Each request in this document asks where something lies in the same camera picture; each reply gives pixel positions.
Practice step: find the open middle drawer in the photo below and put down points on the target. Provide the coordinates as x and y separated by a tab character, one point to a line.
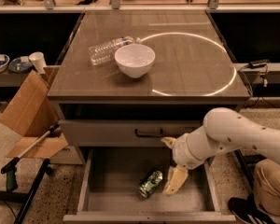
109	192

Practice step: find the grabber tool with green handle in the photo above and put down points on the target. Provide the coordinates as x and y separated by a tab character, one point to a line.
25	153

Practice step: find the black stand frame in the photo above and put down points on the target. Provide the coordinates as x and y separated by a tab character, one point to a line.
25	199

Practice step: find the person's khaki trouser leg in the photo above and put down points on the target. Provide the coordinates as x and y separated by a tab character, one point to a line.
267	189

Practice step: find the black power adapter with cable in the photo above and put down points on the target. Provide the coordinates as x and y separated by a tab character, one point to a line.
261	64

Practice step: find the top drawer with black handle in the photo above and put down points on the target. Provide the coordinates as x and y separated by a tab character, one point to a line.
123	133

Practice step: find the blue patterned plate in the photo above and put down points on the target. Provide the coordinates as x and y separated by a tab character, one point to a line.
20	65

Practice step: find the white paper cup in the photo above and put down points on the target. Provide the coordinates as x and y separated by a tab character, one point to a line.
38	60

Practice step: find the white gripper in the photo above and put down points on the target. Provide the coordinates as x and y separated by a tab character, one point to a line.
182	152

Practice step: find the clear plastic water bottle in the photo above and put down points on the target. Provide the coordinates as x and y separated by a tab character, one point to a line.
105	52

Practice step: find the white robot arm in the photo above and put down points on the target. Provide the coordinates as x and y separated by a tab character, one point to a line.
223	131

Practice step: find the green soda can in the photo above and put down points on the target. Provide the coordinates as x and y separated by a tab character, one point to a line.
150	183

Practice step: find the white ceramic bowl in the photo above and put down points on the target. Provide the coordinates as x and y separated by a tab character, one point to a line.
135	60

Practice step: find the brown cardboard box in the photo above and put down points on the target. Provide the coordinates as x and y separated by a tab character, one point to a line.
30	113

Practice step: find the grey drawer cabinet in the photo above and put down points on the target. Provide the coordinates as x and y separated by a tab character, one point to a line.
130	78

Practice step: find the black sneaker white stripes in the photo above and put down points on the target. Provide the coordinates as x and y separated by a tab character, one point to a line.
247	212

